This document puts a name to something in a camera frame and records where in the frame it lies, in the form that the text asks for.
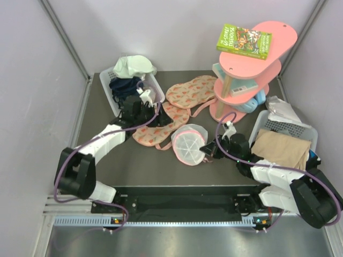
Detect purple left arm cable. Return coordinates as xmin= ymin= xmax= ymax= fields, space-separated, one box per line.
xmin=53 ymin=81 xmax=161 ymax=231

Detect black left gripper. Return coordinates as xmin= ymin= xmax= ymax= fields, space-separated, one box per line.
xmin=135 ymin=103 xmax=173 ymax=128

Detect light blue headphones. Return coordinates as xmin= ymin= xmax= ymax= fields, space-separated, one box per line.
xmin=232 ymin=89 xmax=266 ymax=113

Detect peach patterned eye mask upper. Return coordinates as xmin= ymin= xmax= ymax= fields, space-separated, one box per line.
xmin=166 ymin=75 xmax=217 ymax=109

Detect light blue book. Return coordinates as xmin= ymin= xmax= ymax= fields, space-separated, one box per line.
xmin=212 ymin=63 xmax=258 ymax=96

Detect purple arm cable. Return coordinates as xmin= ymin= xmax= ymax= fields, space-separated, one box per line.
xmin=215 ymin=111 xmax=342 ymax=233
xmin=53 ymin=81 xmax=161 ymax=231

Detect pink three-tier wooden shelf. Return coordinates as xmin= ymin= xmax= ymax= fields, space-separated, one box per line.
xmin=210 ymin=21 xmax=297 ymax=121

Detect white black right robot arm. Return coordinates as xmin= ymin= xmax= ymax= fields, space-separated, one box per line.
xmin=199 ymin=130 xmax=342 ymax=229

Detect green treehouse book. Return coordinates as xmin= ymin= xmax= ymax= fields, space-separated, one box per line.
xmin=216 ymin=24 xmax=272 ymax=60

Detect navy lace garment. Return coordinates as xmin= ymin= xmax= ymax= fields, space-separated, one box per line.
xmin=109 ymin=77 xmax=143 ymax=104

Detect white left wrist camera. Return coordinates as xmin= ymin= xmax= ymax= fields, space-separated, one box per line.
xmin=137 ymin=88 xmax=156 ymax=107

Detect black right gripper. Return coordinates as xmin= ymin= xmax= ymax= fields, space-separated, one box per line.
xmin=200 ymin=134 xmax=240 ymax=163

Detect peach patterned eye mask lower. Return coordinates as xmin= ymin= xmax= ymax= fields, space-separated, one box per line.
xmin=132 ymin=102 xmax=190 ymax=150

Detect grey slotted cable duct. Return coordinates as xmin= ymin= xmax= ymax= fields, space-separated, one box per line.
xmin=54 ymin=216 xmax=270 ymax=228

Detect white plastic basket right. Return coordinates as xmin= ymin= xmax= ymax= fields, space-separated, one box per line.
xmin=249 ymin=110 xmax=318 ymax=152

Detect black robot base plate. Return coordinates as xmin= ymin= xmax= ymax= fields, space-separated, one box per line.
xmin=86 ymin=184 xmax=279 ymax=223

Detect black blue garment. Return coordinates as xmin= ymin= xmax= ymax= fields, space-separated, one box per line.
xmin=305 ymin=149 xmax=321 ymax=170

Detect white plastic basket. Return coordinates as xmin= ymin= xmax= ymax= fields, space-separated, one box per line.
xmin=249 ymin=110 xmax=318 ymax=152
xmin=100 ymin=67 xmax=166 ymax=117

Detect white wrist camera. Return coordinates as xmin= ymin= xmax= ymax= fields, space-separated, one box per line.
xmin=222 ymin=121 xmax=236 ymax=139
xmin=137 ymin=88 xmax=156 ymax=107

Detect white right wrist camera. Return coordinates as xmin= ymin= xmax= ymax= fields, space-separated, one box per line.
xmin=222 ymin=121 xmax=236 ymax=139

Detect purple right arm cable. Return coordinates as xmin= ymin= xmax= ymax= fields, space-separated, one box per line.
xmin=215 ymin=111 xmax=342 ymax=233

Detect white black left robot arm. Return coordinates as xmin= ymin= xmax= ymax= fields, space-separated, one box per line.
xmin=54 ymin=96 xmax=173 ymax=213

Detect peach patterned eye mask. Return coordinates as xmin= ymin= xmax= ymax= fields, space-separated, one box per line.
xmin=132 ymin=102 xmax=190 ymax=150
xmin=166 ymin=75 xmax=217 ymax=109

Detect white mesh pink-trim laundry bag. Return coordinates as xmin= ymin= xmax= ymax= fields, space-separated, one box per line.
xmin=171 ymin=124 xmax=211 ymax=166

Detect white plastic basket left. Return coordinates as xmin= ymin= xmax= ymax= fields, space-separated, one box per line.
xmin=100 ymin=67 xmax=166 ymax=117

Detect beige folded garment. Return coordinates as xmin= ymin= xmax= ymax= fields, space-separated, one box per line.
xmin=251 ymin=129 xmax=311 ymax=170

